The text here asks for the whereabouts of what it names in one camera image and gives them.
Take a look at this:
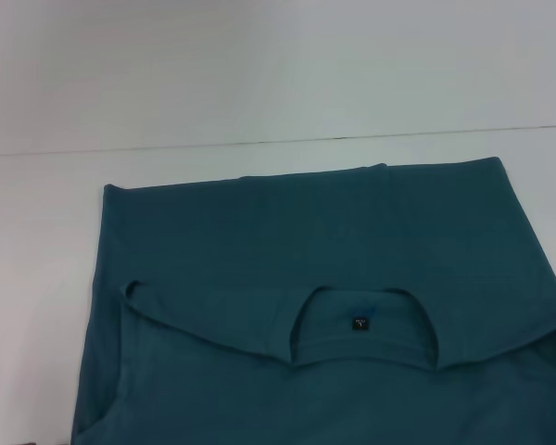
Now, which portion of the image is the teal T-shirt white print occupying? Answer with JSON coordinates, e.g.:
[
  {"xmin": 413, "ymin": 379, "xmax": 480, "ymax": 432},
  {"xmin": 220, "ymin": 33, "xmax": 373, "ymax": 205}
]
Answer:
[{"xmin": 69, "ymin": 156, "xmax": 556, "ymax": 445}]

